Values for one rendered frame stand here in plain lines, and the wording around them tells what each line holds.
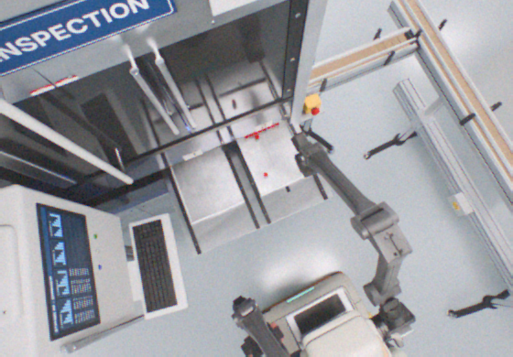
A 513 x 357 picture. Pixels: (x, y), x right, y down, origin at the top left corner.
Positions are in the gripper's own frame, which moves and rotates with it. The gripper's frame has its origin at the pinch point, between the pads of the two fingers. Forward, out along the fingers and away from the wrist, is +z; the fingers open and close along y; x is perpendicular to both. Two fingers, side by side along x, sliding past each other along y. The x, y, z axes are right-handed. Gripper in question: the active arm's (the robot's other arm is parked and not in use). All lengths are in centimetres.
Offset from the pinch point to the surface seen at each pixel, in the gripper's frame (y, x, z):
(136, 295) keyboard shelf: -20, 90, 28
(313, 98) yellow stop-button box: 29.0, -18.5, 6.4
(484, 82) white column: 18, -143, 72
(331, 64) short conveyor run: 46, -37, 17
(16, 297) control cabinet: -10, 92, -50
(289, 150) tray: 14.1, -0.8, 20.8
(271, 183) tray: 2.5, 13.2, 20.3
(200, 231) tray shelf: -5, 52, 20
